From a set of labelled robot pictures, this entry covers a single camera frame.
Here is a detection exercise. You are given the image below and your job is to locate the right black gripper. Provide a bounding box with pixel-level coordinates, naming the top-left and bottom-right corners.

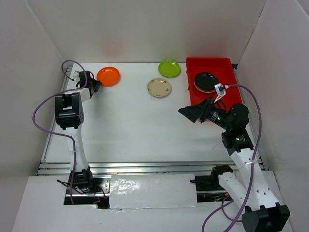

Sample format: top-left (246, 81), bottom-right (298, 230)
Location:
top-left (178, 95), bottom-right (232, 130)

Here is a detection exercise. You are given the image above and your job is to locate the orange plate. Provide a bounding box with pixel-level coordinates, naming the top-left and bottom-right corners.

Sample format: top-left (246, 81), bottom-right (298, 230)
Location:
top-left (195, 86), bottom-right (216, 94)
top-left (96, 67), bottom-right (121, 87)

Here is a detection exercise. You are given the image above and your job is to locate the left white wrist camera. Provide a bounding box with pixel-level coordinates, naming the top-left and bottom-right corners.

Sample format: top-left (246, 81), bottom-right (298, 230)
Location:
top-left (72, 71), bottom-right (80, 82)

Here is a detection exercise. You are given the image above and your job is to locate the black plate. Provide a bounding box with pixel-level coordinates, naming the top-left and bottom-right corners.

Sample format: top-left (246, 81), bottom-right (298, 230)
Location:
top-left (194, 72), bottom-right (219, 89)

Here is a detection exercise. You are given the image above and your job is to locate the cream plate with motifs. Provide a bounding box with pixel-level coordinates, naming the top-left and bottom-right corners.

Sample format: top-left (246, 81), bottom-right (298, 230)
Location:
top-left (147, 78), bottom-right (172, 98)

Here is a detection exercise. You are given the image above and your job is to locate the small black cable loop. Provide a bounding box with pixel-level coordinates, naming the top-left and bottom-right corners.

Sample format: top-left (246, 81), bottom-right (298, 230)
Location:
top-left (56, 178), bottom-right (73, 188)

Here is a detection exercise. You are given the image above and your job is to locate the lime green plate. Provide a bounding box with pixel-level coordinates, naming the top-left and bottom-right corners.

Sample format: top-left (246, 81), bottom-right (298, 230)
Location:
top-left (158, 60), bottom-right (181, 78)

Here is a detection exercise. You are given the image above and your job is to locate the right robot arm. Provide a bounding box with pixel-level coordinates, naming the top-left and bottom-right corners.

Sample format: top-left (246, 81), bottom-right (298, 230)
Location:
top-left (178, 98), bottom-right (290, 232)

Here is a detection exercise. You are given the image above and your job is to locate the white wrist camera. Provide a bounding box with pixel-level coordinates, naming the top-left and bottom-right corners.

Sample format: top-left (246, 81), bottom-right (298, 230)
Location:
top-left (214, 83), bottom-right (229, 103)
top-left (72, 71), bottom-right (80, 82)

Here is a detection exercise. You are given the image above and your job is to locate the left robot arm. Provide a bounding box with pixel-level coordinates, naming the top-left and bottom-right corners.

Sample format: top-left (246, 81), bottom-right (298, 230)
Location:
top-left (55, 71), bottom-right (101, 193)

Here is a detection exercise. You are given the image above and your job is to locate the red plastic bin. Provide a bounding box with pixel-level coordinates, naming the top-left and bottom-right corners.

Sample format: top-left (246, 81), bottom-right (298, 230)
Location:
top-left (185, 57), bottom-right (243, 107)

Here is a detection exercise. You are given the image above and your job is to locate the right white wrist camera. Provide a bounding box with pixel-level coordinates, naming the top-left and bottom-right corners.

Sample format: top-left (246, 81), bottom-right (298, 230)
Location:
top-left (214, 83), bottom-right (229, 103)

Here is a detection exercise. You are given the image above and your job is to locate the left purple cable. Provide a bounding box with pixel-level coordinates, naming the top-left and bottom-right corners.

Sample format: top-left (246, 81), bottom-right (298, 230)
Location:
top-left (32, 59), bottom-right (84, 206)

